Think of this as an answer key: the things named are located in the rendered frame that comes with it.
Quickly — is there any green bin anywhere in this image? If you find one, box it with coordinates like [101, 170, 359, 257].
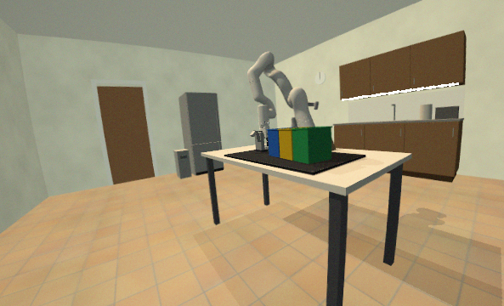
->
[291, 126, 332, 164]

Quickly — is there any yellow open bin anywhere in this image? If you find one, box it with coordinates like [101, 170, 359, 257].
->
[277, 128, 293, 161]

